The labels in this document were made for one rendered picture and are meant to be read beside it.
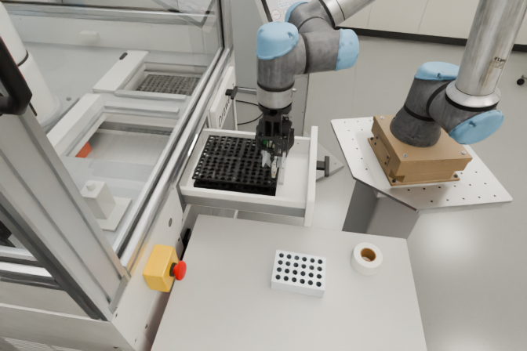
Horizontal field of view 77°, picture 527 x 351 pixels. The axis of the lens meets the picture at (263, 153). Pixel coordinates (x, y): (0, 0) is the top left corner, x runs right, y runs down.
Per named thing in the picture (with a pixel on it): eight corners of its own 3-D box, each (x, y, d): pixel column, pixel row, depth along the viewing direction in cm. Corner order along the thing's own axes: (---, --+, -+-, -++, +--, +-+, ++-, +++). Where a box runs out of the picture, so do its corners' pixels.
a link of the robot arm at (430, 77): (430, 93, 105) (448, 53, 96) (458, 118, 96) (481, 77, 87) (397, 96, 103) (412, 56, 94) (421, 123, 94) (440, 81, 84)
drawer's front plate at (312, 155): (314, 152, 106) (318, 124, 99) (310, 228, 86) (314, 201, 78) (308, 151, 107) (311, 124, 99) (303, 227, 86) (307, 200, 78)
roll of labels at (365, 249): (363, 280, 82) (366, 273, 79) (345, 258, 86) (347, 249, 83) (384, 267, 84) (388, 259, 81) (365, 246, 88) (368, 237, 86)
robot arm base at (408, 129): (419, 114, 114) (430, 89, 107) (448, 142, 103) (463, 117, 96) (380, 121, 110) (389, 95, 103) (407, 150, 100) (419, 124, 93)
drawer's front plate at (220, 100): (235, 90, 132) (234, 65, 125) (218, 138, 112) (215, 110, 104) (231, 90, 133) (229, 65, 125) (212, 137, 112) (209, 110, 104)
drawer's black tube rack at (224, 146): (281, 157, 102) (282, 141, 98) (274, 202, 90) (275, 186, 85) (211, 150, 104) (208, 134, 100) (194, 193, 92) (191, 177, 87)
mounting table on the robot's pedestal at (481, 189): (431, 135, 140) (441, 112, 132) (496, 222, 108) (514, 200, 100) (326, 142, 136) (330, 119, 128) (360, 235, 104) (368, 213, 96)
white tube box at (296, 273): (324, 265, 85) (326, 257, 82) (322, 298, 78) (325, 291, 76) (276, 257, 86) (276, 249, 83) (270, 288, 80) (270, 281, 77)
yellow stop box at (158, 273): (183, 262, 76) (177, 246, 71) (172, 293, 71) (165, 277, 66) (161, 259, 77) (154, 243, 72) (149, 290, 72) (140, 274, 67)
